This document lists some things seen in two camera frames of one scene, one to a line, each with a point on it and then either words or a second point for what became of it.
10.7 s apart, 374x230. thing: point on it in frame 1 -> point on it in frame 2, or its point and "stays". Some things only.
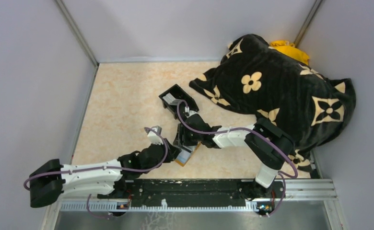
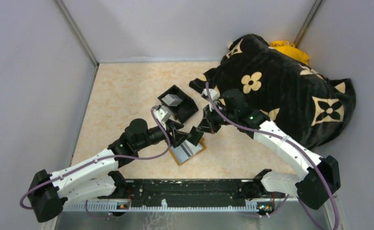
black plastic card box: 178,93 stays
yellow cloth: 289,49 stays
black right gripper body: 187,136 -> 215,119
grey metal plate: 170,99 stays
